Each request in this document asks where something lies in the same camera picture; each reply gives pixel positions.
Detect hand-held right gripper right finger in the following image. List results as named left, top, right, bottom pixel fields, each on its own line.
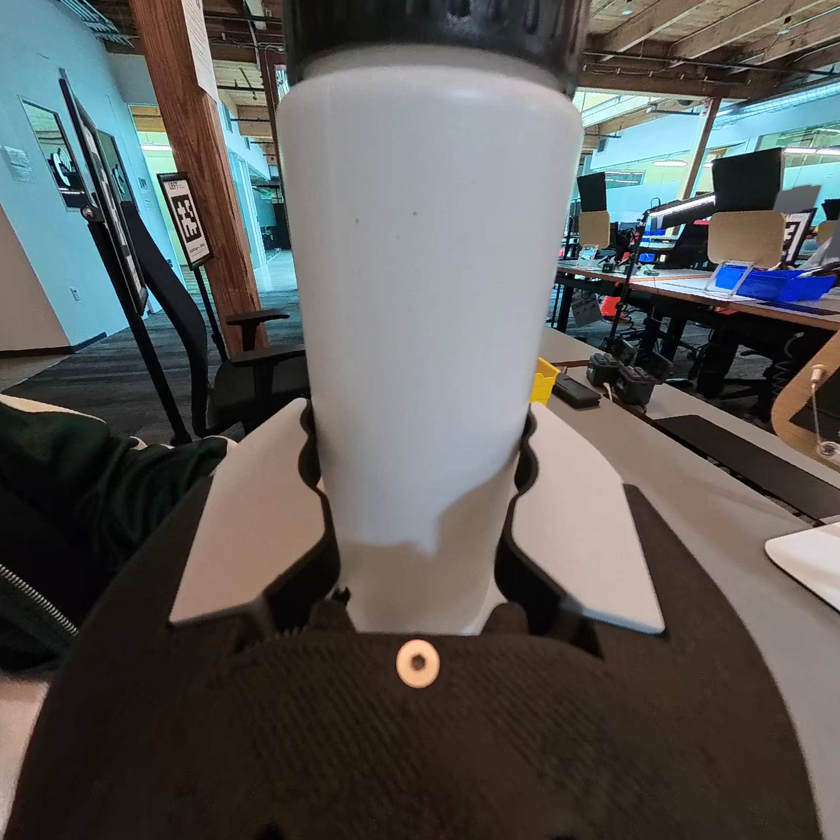
left=497, top=403, right=665, bottom=634

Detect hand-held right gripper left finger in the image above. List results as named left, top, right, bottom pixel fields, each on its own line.
left=169, top=399, right=340, bottom=626

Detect yellow plastic bin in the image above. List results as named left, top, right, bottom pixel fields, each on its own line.
left=530, top=356, right=560, bottom=406

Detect white bottle black lid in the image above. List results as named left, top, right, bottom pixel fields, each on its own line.
left=274, top=0, right=592, bottom=636

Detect person's left forearm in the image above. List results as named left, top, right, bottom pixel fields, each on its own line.
left=0, top=397, right=238, bottom=592

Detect grey desk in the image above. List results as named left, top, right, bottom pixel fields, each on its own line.
left=538, top=325, right=840, bottom=840

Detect wooden background desk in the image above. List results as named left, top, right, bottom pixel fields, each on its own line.
left=554, top=262, right=840, bottom=395

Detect black flat case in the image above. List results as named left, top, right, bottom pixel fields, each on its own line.
left=553, top=374, right=601, bottom=409

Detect white monitor base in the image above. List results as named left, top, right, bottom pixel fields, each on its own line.
left=764, top=523, right=840, bottom=614

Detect wooden screen holder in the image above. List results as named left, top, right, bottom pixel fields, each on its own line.
left=771, top=341, right=840, bottom=468

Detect blue plastic bin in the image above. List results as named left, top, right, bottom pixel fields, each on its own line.
left=715, top=266, right=837, bottom=303

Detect framed marker sign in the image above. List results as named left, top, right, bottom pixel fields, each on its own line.
left=157, top=172, right=227, bottom=362

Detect wooden pillar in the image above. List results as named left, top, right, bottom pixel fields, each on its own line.
left=128, top=0, right=270, bottom=355

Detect large black framed sign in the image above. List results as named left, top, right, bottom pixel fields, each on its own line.
left=59, top=69, right=191, bottom=447

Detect white paper notice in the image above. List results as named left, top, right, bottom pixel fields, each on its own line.
left=180, top=0, right=221, bottom=102

